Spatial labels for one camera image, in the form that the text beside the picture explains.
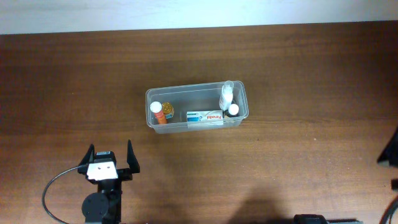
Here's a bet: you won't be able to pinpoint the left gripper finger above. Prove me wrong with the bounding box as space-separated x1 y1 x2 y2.
127 139 140 174
79 144 95 166

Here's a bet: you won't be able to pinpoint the orange tube white cap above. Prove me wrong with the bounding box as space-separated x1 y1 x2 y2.
150 101 167 124

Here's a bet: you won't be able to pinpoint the small jar gold lid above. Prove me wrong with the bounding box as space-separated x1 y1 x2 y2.
162 102 174 119

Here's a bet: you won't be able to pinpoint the white green medicine box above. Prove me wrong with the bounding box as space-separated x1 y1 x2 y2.
187 110 223 128

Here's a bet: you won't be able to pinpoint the clear plastic container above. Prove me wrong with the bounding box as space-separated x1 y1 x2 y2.
146 80 249 134

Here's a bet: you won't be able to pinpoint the dark bottle white cap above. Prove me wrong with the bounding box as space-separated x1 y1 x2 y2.
223 103 239 118

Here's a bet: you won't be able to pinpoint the white spray bottle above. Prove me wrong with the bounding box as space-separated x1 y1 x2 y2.
219 81 234 111

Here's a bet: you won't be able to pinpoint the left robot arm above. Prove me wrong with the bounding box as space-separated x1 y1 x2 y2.
78 141 141 224

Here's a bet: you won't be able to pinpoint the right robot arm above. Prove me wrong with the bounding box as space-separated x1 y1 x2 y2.
292 128 397 224

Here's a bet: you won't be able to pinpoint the left black cable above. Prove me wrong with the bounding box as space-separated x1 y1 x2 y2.
42 166 88 224

